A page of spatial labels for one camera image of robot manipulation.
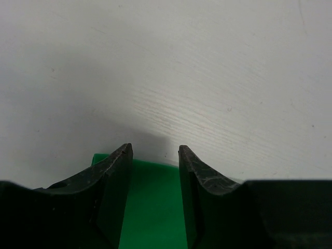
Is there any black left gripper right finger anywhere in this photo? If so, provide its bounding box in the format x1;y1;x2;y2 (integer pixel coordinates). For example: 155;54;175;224
178;145;331;248

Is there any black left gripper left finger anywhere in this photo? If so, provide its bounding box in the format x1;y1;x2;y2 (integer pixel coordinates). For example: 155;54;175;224
1;143;133;248

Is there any green t shirt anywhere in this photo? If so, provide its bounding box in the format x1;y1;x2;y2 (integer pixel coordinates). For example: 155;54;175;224
92;153;244;249

